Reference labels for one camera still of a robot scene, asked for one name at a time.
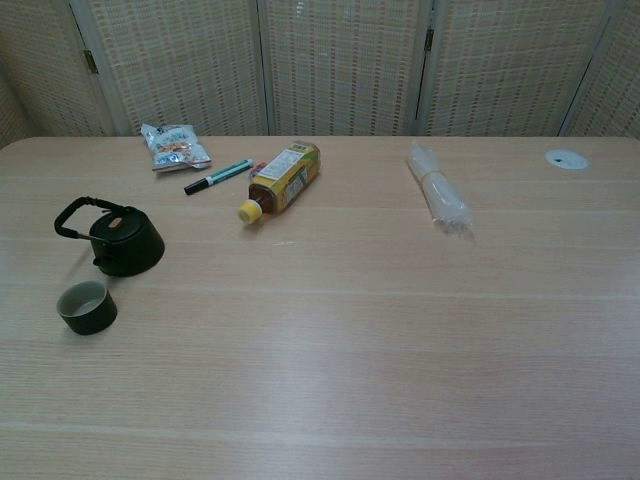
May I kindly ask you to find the black cast iron teapot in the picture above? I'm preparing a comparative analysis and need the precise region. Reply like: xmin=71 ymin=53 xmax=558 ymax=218
xmin=53 ymin=195 xmax=166 ymax=278

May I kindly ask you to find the white blue snack bag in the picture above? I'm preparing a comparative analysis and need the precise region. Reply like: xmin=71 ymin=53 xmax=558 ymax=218
xmin=140 ymin=122 xmax=213 ymax=175

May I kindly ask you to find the clear plastic straw bundle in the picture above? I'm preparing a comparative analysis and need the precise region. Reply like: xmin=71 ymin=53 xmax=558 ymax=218
xmin=405 ymin=140 xmax=476 ymax=245

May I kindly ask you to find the woven folding screen panel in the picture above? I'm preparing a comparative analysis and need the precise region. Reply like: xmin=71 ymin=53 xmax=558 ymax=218
xmin=412 ymin=0 xmax=614 ymax=137
xmin=0 ymin=74 xmax=29 ymax=151
xmin=0 ymin=0 xmax=109 ymax=139
xmin=69 ymin=0 xmax=275 ymax=137
xmin=257 ymin=0 xmax=434 ymax=137
xmin=557 ymin=0 xmax=640 ymax=139

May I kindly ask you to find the white round cable grommet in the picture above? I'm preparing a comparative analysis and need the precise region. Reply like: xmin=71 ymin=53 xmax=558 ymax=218
xmin=544 ymin=148 xmax=589 ymax=172

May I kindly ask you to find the green marker pen black cap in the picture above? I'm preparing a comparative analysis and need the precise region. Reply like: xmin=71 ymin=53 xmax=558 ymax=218
xmin=183 ymin=158 xmax=255 ymax=197

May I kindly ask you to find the dark green ceramic cup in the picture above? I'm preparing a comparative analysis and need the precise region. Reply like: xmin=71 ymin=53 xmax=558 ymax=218
xmin=55 ymin=280 xmax=119 ymax=336

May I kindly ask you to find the tea bottle yellow label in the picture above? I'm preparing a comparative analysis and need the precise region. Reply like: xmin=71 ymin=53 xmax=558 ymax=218
xmin=236 ymin=140 xmax=322 ymax=226

